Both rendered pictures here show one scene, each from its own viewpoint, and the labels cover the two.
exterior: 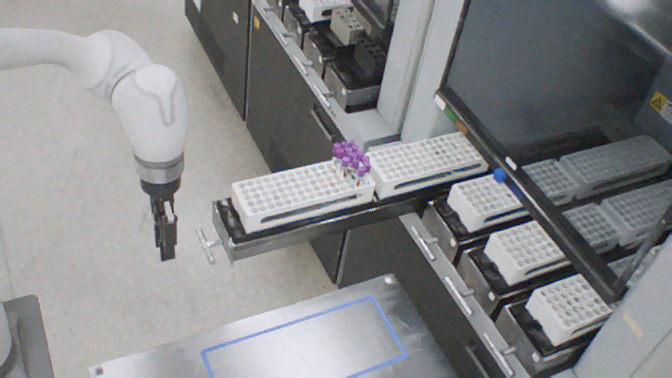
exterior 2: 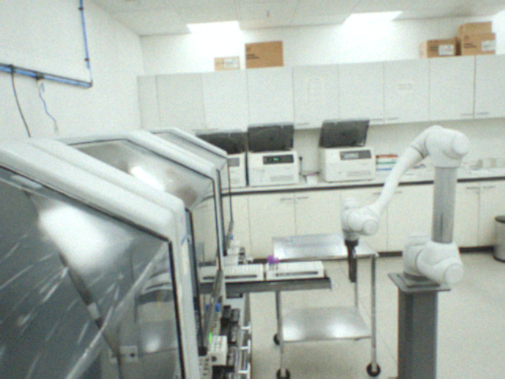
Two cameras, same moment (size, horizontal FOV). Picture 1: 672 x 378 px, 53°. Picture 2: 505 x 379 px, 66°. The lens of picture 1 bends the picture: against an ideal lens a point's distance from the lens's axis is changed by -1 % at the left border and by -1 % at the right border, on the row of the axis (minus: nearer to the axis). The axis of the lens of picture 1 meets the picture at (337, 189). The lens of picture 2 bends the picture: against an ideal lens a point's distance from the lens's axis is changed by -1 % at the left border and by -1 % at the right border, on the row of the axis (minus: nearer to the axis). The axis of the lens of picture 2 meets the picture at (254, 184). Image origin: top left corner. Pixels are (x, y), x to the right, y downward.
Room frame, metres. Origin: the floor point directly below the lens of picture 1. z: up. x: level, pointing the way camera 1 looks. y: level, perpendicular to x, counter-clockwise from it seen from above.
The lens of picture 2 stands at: (2.79, 1.02, 1.64)
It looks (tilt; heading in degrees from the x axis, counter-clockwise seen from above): 9 degrees down; 214
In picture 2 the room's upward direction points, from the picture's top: 3 degrees counter-clockwise
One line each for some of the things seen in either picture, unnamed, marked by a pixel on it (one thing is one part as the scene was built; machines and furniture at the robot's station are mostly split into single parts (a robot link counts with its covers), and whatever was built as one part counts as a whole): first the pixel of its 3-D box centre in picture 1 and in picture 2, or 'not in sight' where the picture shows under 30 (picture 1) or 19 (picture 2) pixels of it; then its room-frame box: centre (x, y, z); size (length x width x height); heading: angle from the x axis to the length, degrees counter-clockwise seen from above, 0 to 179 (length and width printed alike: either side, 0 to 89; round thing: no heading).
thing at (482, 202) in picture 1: (512, 195); (211, 265); (1.15, -0.40, 0.83); 0.30 x 0.10 x 0.06; 123
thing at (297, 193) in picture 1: (303, 194); (294, 271); (1.03, 0.07, 0.83); 0.30 x 0.10 x 0.06; 123
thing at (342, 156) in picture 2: not in sight; (345, 148); (-1.62, -0.62, 1.25); 0.62 x 0.56 x 0.69; 32
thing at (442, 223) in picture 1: (550, 198); not in sight; (1.22, -0.51, 0.78); 0.73 x 0.14 x 0.09; 123
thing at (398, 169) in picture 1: (427, 164); (234, 274); (1.20, -0.20, 0.83); 0.30 x 0.10 x 0.06; 123
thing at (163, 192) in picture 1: (161, 187); (351, 246); (0.86, 0.33, 0.95); 0.08 x 0.07 x 0.09; 33
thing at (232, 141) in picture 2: not in sight; (222, 157); (-0.84, -1.83, 1.22); 0.62 x 0.56 x 0.64; 31
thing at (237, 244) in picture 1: (356, 197); (269, 282); (1.10, -0.05, 0.78); 0.73 x 0.14 x 0.09; 123
